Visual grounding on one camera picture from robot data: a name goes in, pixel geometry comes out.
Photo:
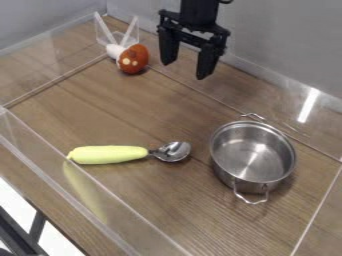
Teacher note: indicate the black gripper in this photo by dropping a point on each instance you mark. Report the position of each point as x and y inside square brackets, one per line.
[195, 28]

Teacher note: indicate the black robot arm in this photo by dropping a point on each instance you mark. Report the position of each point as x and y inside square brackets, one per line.
[200, 4]

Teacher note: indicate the red toy mushroom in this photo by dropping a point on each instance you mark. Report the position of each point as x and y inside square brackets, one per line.
[131, 58]

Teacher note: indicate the clear acrylic barrier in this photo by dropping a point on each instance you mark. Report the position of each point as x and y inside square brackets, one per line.
[65, 99]

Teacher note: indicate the yellow-handled metal scoop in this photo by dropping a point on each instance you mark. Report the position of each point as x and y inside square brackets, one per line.
[171, 152]

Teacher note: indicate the silver pot with handles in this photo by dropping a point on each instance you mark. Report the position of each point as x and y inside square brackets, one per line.
[252, 158]

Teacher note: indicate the black table leg frame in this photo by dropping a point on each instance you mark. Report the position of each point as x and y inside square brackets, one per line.
[20, 242]

